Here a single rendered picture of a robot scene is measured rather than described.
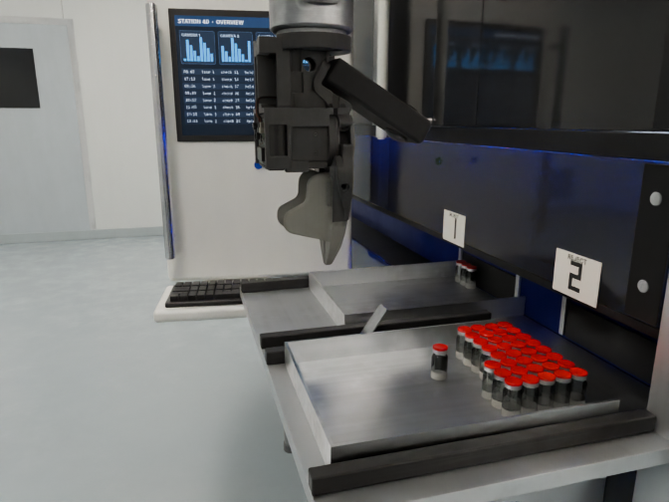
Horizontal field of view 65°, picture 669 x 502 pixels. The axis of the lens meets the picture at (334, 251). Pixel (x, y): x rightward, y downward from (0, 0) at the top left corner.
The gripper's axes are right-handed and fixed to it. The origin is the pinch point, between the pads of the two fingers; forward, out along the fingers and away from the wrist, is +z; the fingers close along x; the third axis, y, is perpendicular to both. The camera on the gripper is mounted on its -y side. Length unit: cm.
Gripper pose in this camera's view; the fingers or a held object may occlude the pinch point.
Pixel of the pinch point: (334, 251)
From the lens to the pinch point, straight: 53.0
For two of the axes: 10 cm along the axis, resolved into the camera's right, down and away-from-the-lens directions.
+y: -9.6, 0.7, -2.6
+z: 0.0, 9.7, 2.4
